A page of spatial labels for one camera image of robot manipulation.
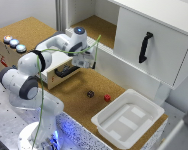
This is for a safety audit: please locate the wooden drawer box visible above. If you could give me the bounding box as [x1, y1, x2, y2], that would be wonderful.
[0, 16, 63, 73]

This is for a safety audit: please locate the white plastic box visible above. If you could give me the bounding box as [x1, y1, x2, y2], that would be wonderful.
[90, 88, 166, 150]

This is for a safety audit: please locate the wooden drawer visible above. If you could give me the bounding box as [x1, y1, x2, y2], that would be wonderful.
[34, 33, 84, 91]

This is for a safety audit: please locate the red button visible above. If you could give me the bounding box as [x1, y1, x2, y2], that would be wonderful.
[2, 34, 13, 45]

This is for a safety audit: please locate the white sliding door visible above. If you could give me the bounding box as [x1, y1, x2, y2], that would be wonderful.
[112, 6, 188, 90]

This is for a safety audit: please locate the green button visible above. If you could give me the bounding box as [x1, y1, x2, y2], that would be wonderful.
[15, 43, 28, 54]

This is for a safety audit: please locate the black door handle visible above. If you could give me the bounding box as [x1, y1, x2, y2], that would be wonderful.
[138, 31, 154, 64]

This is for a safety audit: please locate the green cable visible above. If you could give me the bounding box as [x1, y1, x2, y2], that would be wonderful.
[31, 34, 103, 150]

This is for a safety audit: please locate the white cabinet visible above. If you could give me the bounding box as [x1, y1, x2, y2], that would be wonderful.
[57, 0, 188, 108]

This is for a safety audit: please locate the black drawer handle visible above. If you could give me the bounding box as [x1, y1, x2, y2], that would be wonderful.
[54, 65, 80, 79]

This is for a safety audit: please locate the pink block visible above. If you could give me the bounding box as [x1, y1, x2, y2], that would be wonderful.
[104, 94, 112, 103]

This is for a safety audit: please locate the purple block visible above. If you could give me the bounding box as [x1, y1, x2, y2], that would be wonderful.
[86, 90, 95, 99]

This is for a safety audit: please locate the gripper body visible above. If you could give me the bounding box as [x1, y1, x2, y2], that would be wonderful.
[71, 50, 96, 70]

